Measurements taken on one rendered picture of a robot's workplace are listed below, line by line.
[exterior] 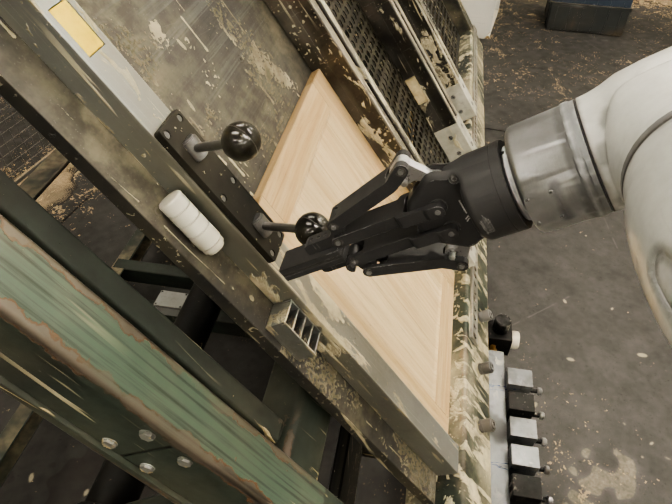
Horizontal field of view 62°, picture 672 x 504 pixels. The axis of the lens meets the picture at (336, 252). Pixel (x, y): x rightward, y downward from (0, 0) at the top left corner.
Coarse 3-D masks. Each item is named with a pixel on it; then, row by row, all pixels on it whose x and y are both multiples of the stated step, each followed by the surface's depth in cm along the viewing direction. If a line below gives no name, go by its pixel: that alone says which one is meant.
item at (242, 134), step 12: (228, 132) 51; (240, 132) 51; (252, 132) 52; (192, 144) 60; (204, 144) 58; (216, 144) 56; (228, 144) 51; (240, 144) 51; (252, 144) 52; (192, 156) 60; (204, 156) 61; (228, 156) 53; (240, 156) 52; (252, 156) 52
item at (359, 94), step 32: (288, 0) 94; (320, 0) 98; (288, 32) 98; (320, 32) 97; (320, 64) 101; (352, 64) 101; (352, 96) 104; (384, 128) 108; (384, 160) 113; (416, 160) 116
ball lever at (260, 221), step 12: (264, 216) 66; (312, 216) 58; (324, 216) 59; (264, 228) 66; (276, 228) 64; (288, 228) 62; (300, 228) 57; (312, 228) 57; (324, 228) 58; (300, 240) 58
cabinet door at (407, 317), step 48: (336, 96) 104; (288, 144) 84; (336, 144) 99; (288, 192) 80; (336, 192) 93; (288, 240) 77; (336, 288) 83; (384, 288) 98; (432, 288) 116; (384, 336) 92; (432, 336) 109; (432, 384) 102
